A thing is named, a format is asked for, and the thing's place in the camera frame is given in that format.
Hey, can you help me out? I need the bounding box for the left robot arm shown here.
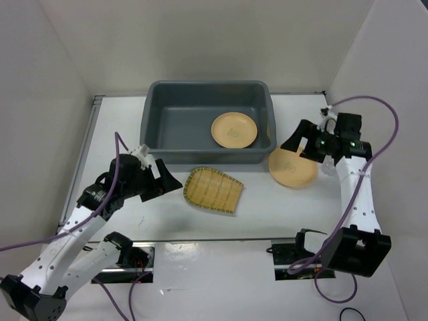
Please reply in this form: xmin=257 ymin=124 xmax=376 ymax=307
xmin=1 ymin=154 xmax=182 ymax=320

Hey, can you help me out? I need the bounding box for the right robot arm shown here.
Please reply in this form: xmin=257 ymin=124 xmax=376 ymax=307
xmin=281 ymin=113 xmax=392 ymax=278

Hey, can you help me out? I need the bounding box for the tan plate with bear logo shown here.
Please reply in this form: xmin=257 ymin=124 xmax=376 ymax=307
xmin=211 ymin=112 xmax=258 ymax=148

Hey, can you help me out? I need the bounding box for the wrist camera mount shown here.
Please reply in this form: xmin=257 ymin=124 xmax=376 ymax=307
xmin=317 ymin=106 xmax=338 ymax=132
xmin=130 ymin=144 xmax=161 ymax=179

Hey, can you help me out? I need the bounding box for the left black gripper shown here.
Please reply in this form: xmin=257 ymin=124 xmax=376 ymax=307
xmin=122 ymin=158 xmax=183 ymax=202

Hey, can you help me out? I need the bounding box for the grey plastic bin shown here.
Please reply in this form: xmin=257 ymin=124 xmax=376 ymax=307
xmin=140 ymin=80 xmax=277 ymax=165

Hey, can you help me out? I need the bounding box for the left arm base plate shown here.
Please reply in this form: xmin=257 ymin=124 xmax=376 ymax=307
xmin=95 ymin=242 xmax=155 ymax=284

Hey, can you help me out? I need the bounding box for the woven bamboo tray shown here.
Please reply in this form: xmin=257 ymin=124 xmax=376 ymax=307
xmin=183 ymin=167 xmax=244 ymax=214

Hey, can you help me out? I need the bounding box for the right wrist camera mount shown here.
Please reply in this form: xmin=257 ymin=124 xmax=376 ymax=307
xmin=317 ymin=106 xmax=338 ymax=132

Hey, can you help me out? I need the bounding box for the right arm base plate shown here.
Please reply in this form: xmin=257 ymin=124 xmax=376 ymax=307
xmin=266 ymin=237 xmax=337 ymax=282

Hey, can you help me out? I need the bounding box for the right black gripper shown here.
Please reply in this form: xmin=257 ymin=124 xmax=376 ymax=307
xmin=280 ymin=120 xmax=338 ymax=164

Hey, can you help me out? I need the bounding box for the black cable loop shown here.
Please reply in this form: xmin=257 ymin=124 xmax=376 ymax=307
xmin=340 ymin=307 xmax=367 ymax=321

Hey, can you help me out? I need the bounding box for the clear plastic cup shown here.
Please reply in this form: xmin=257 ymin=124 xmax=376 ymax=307
xmin=320 ymin=155 xmax=338 ymax=178

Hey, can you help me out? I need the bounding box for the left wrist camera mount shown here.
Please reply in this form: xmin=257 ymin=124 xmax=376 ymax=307
xmin=130 ymin=144 xmax=161 ymax=179

